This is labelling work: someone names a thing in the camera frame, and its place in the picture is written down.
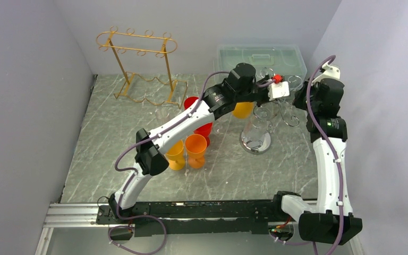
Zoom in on yellow goblet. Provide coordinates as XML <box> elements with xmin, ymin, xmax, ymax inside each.
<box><xmin>165</xmin><ymin>140</ymin><xmax>185</xmax><ymax>171</ymax></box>
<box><xmin>232</xmin><ymin>102</ymin><xmax>254</xmax><ymax>119</ymax></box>

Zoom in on clear ribbed wine glass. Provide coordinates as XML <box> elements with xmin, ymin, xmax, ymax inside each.
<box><xmin>259</xmin><ymin>67</ymin><xmax>275</xmax><ymax>79</ymax></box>

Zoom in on clear stemless glass front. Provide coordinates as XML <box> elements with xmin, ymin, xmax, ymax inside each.
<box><xmin>240</xmin><ymin>115</ymin><xmax>272</xmax><ymax>154</ymax></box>

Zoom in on silver wire glass rack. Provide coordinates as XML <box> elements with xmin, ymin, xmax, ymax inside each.
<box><xmin>246</xmin><ymin>74</ymin><xmax>290</xmax><ymax>135</ymax></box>

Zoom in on red goblet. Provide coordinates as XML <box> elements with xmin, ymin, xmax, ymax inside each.
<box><xmin>183</xmin><ymin>96</ymin><xmax>199</xmax><ymax>109</ymax></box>
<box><xmin>194</xmin><ymin>122</ymin><xmax>213</xmax><ymax>147</ymax></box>

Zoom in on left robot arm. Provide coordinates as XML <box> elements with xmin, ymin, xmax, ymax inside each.
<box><xmin>110</xmin><ymin>63</ymin><xmax>282</xmax><ymax>223</ymax></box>

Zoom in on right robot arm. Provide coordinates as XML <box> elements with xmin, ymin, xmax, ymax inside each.
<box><xmin>271</xmin><ymin>78</ymin><xmax>363</xmax><ymax>245</ymax></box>

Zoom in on clear plastic storage box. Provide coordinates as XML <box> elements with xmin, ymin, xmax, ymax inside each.
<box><xmin>217</xmin><ymin>44</ymin><xmax>307</xmax><ymax>91</ymax></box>

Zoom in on red goblet back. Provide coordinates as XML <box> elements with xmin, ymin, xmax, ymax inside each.
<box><xmin>183</xmin><ymin>96</ymin><xmax>199</xmax><ymax>109</ymax></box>

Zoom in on orange goblet centre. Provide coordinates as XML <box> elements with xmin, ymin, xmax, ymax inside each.
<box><xmin>185</xmin><ymin>134</ymin><xmax>207</xmax><ymax>169</ymax></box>

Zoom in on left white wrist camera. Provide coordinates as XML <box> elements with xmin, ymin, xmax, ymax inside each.
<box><xmin>268</xmin><ymin>81</ymin><xmax>290</xmax><ymax>101</ymax></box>

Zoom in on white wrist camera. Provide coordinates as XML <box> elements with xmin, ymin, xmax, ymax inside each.
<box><xmin>311</xmin><ymin>61</ymin><xmax>341</xmax><ymax>86</ymax></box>
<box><xmin>268</xmin><ymin>81</ymin><xmax>290</xmax><ymax>101</ymax></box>

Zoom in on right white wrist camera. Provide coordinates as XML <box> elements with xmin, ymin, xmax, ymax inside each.
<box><xmin>311</xmin><ymin>61</ymin><xmax>341</xmax><ymax>86</ymax></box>

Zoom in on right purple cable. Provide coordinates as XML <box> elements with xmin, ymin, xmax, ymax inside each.
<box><xmin>268</xmin><ymin>54</ymin><xmax>345</xmax><ymax>255</ymax></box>

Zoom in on purple cable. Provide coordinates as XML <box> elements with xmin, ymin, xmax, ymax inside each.
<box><xmin>268</xmin><ymin>54</ymin><xmax>345</xmax><ymax>255</ymax></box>
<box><xmin>107</xmin><ymin>70</ymin><xmax>283</xmax><ymax>255</ymax></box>

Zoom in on gold wire glass rack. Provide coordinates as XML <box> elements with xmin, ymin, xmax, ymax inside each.
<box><xmin>95</xmin><ymin>26</ymin><xmax>189</xmax><ymax>108</ymax></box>

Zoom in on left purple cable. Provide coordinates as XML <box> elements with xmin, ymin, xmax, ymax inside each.
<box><xmin>107</xmin><ymin>70</ymin><xmax>283</xmax><ymax>255</ymax></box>

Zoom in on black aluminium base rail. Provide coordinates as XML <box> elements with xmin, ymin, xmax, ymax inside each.
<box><xmin>44</xmin><ymin>199</ymin><xmax>296</xmax><ymax>237</ymax></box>

